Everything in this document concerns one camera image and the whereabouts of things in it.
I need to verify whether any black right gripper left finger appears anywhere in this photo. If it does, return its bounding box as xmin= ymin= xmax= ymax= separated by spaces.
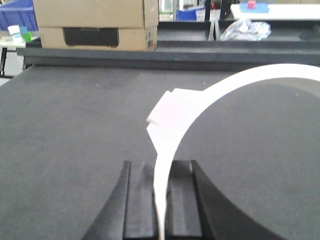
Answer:
xmin=82 ymin=160 xmax=159 ymax=240

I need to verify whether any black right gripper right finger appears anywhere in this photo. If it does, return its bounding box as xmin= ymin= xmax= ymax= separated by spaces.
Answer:
xmin=165 ymin=160 xmax=281 ymax=240

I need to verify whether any white curved PVC pipe clamp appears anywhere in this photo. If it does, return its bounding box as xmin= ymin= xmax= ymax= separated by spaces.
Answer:
xmin=146 ymin=63 xmax=320 ymax=129

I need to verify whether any black raised platform board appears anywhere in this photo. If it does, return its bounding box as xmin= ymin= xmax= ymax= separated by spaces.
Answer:
xmin=17 ymin=20 xmax=320 ymax=72

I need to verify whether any crumpled clear plastic bag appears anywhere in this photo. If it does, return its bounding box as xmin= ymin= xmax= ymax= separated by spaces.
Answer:
xmin=220 ymin=19 xmax=272 ymax=41

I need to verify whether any green plastic cup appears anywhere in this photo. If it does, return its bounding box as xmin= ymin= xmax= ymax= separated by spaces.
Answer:
xmin=21 ymin=31 xmax=32 ymax=43

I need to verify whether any blue plastic cup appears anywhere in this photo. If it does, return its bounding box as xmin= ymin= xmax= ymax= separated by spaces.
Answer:
xmin=19 ymin=26 xmax=28 ymax=35

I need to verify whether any light blue tray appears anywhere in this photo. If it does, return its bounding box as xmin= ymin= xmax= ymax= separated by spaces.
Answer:
xmin=239 ymin=2 xmax=270 ymax=14

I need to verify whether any pink cube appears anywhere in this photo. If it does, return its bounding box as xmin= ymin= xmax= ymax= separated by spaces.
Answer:
xmin=247 ymin=0 xmax=256 ymax=10

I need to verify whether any upper cardboard box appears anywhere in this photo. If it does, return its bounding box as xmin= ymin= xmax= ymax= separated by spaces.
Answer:
xmin=33 ymin=0 xmax=159 ymax=29

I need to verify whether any white paper cup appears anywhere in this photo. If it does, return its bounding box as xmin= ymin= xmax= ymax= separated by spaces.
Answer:
xmin=7 ymin=24 xmax=23 ymax=43

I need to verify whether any white background table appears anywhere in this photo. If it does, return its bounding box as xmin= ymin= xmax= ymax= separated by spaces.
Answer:
xmin=230 ymin=4 xmax=320 ymax=21

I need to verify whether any blue plastic crate far left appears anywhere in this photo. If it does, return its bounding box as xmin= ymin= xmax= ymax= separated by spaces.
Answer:
xmin=0 ymin=0 xmax=39 ymax=32

